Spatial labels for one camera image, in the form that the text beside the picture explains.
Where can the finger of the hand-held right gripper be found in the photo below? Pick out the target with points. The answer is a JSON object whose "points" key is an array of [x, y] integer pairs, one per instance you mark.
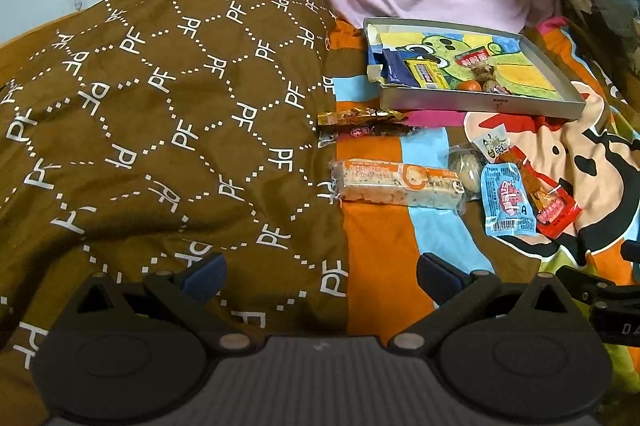
{"points": [[585, 283], [631, 249]]}

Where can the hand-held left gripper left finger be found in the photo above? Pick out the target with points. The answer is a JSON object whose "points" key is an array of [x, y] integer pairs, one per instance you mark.
{"points": [[205, 278]]}

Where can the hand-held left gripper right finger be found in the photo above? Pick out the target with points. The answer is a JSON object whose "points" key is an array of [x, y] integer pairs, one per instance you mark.
{"points": [[435, 276]]}

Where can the orange white rice bar packet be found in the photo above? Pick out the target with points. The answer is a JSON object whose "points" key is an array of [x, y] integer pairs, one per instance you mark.
{"points": [[395, 183]]}

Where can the light blue snack packet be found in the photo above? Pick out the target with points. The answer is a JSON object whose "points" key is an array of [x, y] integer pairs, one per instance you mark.
{"points": [[507, 201]]}

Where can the grey shallow box cartoon lining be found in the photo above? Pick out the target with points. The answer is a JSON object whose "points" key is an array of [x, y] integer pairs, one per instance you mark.
{"points": [[475, 106]]}

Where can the gold snack packet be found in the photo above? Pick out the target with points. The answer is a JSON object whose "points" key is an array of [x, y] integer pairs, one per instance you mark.
{"points": [[350, 116]]}

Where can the small orange tangerine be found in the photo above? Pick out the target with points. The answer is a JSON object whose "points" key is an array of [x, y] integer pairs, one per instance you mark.
{"points": [[469, 85]]}

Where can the yellow green snack packet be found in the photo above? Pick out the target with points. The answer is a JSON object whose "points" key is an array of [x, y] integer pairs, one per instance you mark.
{"points": [[425, 73]]}

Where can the dark blue snack packet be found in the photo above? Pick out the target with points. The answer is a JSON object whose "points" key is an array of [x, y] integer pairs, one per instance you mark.
{"points": [[400, 68]]}

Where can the quail egg packet red label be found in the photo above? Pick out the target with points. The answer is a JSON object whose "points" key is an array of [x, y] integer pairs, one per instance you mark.
{"points": [[480, 60]]}

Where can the colourful cartoon printed bedsheet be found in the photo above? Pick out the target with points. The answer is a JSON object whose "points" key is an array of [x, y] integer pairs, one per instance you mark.
{"points": [[380, 246]]}

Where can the clear packet round pastry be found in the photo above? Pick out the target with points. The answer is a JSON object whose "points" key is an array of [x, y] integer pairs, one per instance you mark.
{"points": [[465, 171]]}

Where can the dark snack packet red label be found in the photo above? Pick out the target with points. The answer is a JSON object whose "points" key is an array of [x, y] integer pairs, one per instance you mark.
{"points": [[370, 134]]}

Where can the brown patterned quilt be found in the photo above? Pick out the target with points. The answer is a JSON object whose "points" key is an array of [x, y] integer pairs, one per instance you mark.
{"points": [[150, 105]]}

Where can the white wall hook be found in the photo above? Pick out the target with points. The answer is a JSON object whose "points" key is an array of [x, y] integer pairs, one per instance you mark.
{"points": [[77, 1]]}

